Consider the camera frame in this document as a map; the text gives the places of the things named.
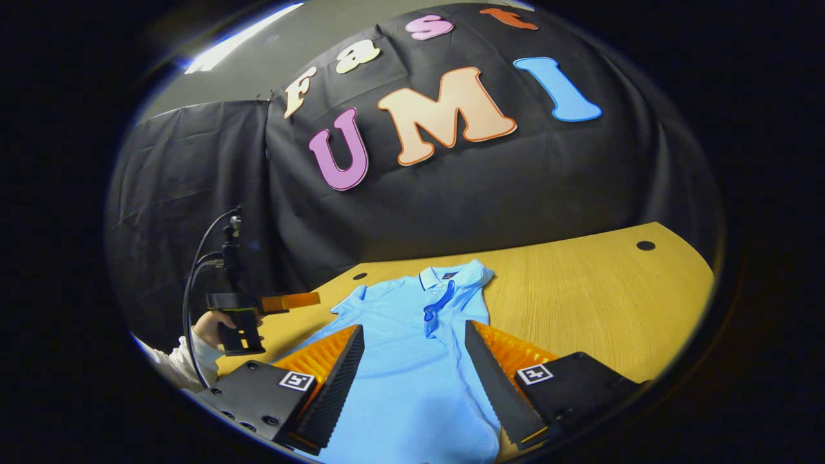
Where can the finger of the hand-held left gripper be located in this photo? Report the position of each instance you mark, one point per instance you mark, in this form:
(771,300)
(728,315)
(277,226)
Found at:
(290,301)

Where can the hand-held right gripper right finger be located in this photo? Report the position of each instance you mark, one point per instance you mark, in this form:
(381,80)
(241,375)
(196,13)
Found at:
(496,386)

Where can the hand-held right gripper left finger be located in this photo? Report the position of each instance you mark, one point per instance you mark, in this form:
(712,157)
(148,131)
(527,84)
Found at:
(338,386)

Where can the light blue T-shirt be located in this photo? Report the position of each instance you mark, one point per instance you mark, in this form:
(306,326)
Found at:
(412,386)

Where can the black backdrop cloth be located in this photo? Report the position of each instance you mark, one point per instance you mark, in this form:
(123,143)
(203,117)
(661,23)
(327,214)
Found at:
(515,187)

